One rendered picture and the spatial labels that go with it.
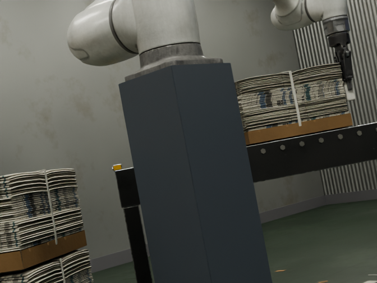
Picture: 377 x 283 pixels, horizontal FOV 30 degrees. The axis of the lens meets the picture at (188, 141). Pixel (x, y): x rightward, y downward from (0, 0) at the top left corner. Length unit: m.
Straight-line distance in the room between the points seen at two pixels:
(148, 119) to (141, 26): 0.22
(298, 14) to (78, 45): 1.00
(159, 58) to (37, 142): 4.70
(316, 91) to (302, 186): 6.23
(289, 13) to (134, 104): 1.04
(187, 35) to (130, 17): 0.15
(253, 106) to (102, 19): 0.81
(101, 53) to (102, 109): 4.95
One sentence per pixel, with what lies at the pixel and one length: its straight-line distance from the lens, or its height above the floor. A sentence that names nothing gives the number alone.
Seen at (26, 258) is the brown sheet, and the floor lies 0.63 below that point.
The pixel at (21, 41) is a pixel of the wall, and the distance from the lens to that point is 6.45.
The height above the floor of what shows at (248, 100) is 0.96.
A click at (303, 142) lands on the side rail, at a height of 0.78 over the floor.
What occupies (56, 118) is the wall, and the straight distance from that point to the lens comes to 6.46.
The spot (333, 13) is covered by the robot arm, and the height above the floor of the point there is 1.20.
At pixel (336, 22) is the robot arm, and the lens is 2.55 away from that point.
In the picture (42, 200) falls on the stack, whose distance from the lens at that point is 1.82.
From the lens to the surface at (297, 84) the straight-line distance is 2.48.
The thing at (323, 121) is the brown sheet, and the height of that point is 0.84.
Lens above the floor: 0.77
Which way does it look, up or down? 2 degrees up
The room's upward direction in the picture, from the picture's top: 11 degrees counter-clockwise
